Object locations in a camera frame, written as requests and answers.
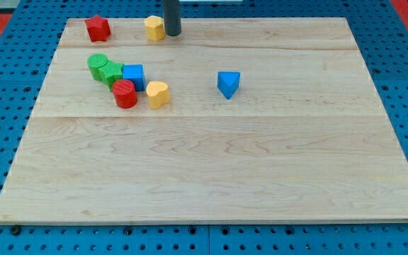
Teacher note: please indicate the yellow hexagon block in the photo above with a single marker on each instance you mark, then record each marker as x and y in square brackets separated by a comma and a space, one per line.
[154, 28]

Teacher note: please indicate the green circle block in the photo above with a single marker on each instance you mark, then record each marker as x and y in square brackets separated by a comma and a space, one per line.
[95, 62]

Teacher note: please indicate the blue triangle block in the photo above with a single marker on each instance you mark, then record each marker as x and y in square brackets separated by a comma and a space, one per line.
[228, 83]

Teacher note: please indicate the yellow heart block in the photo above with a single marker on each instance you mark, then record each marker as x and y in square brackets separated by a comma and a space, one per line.
[157, 94]

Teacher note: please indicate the light wooden board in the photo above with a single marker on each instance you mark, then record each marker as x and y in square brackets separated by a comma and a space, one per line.
[305, 139]

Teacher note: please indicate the red cylinder block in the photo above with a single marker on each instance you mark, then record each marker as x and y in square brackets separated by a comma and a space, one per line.
[124, 93]

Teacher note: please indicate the blue cube block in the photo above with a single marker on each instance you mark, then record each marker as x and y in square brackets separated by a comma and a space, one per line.
[135, 73]

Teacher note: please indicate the green star block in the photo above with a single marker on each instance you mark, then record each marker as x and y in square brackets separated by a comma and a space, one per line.
[110, 73]

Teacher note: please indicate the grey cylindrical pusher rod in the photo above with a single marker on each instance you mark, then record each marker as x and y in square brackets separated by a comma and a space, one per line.
[172, 17]

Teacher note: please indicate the red star block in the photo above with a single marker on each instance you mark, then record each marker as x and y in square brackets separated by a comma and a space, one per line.
[98, 28]

